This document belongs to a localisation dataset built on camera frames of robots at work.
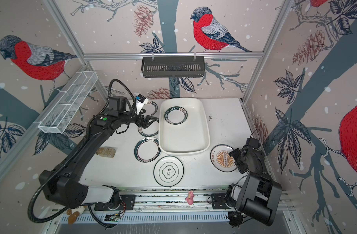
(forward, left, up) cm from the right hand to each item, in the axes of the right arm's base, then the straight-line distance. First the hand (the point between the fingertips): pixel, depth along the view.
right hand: (234, 157), depth 87 cm
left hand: (+12, +49, +28) cm, 57 cm away
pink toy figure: (-23, +27, 0) cm, 35 cm away
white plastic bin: (+15, +26, -2) cm, 30 cm away
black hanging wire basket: (+58, +41, +27) cm, 76 cm away
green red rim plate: (+4, +56, -1) cm, 56 cm away
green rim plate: (+20, +56, -1) cm, 59 cm away
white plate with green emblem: (-9, +40, -1) cm, 41 cm away
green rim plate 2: (+32, +39, +1) cm, 50 cm away
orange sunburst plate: (-1, +9, -1) cm, 9 cm away
